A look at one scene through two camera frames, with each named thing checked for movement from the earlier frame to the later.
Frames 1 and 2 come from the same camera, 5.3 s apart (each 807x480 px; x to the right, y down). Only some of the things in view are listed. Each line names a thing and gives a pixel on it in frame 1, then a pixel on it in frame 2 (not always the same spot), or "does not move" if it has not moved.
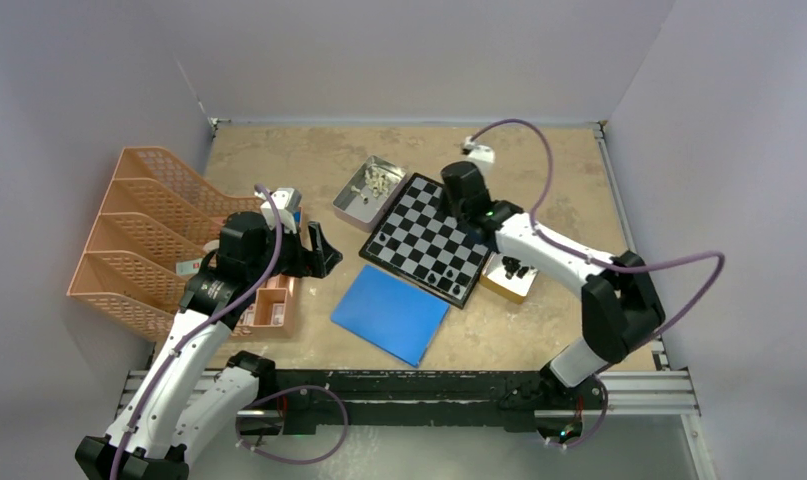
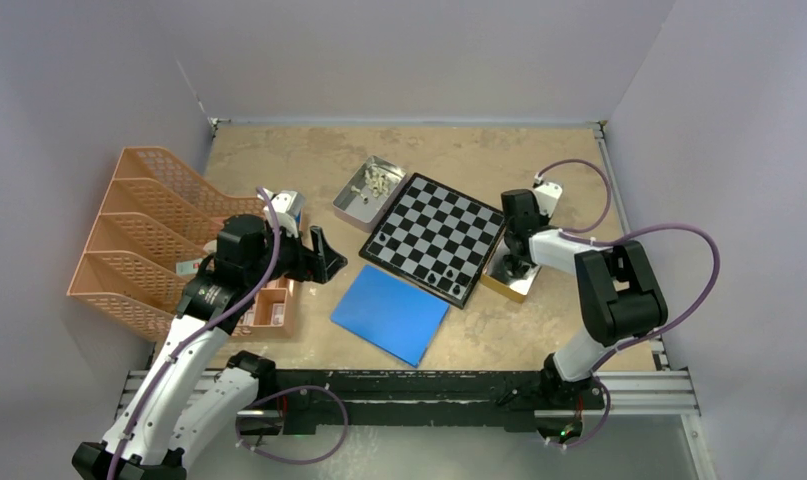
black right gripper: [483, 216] → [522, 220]
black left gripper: [315, 262] does not move
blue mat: [392, 314] does not move
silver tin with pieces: [367, 194] does not move
